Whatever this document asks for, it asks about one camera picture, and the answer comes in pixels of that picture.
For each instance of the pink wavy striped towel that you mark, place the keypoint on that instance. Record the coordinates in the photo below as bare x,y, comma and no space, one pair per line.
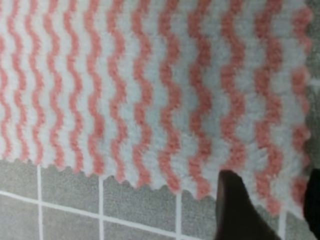
160,92

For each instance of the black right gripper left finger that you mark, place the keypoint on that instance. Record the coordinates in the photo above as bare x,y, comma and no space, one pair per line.
236,216

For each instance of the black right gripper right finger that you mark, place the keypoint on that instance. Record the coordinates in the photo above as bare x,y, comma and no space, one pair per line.
311,205

